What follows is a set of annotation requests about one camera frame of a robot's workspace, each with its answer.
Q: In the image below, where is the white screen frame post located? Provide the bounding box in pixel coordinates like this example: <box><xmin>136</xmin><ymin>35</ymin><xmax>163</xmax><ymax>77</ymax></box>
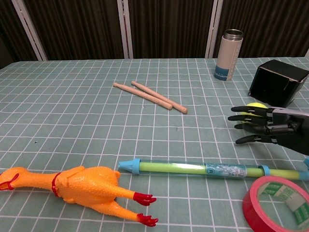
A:
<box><xmin>11</xmin><ymin>0</ymin><xmax>48</xmax><ymax>61</ymax></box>
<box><xmin>204</xmin><ymin>0</ymin><xmax>224</xmax><ymax>59</ymax></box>
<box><xmin>116</xmin><ymin>0</ymin><xmax>134</xmax><ymax>59</ymax></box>

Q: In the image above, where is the wooden drumstick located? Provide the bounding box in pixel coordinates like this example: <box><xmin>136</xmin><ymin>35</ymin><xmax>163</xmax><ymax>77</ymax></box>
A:
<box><xmin>131</xmin><ymin>81</ymin><xmax>188</xmax><ymax>114</ymax></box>
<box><xmin>113</xmin><ymin>82</ymin><xmax>173</xmax><ymax>110</ymax></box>

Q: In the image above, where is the yellow tennis ball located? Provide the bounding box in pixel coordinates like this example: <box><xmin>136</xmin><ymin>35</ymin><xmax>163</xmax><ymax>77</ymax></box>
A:
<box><xmin>234</xmin><ymin>102</ymin><xmax>268</xmax><ymax>130</ymax></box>

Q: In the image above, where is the blue green water squirter tube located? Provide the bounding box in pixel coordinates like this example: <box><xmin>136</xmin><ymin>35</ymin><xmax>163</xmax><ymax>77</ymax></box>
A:
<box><xmin>118</xmin><ymin>156</ymin><xmax>309</xmax><ymax>182</ymax></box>

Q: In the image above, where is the white blue thermos bottle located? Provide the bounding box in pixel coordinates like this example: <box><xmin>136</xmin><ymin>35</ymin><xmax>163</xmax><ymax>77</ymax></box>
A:
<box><xmin>213</xmin><ymin>29</ymin><xmax>243</xmax><ymax>82</ymax></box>

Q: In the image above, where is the black cardboard box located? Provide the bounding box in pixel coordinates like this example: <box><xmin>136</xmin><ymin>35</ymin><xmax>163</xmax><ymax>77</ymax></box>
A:
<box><xmin>248</xmin><ymin>59</ymin><xmax>309</xmax><ymax>109</ymax></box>

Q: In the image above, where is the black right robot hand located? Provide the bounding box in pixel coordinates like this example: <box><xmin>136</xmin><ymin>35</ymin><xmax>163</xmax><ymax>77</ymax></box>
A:
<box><xmin>227</xmin><ymin>105</ymin><xmax>309</xmax><ymax>157</ymax></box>

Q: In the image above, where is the red tape roll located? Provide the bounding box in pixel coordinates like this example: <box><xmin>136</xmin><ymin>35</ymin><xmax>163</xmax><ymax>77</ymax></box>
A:
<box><xmin>242</xmin><ymin>175</ymin><xmax>309</xmax><ymax>232</ymax></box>

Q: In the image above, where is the orange rubber chicken toy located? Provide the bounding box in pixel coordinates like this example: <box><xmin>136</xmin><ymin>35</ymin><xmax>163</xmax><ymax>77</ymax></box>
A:
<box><xmin>0</xmin><ymin>165</ymin><xmax>159</xmax><ymax>227</ymax></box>

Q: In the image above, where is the green checkered tablecloth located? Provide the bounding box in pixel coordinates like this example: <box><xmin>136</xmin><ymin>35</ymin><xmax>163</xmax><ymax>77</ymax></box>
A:
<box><xmin>0</xmin><ymin>57</ymin><xmax>309</xmax><ymax>232</ymax></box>

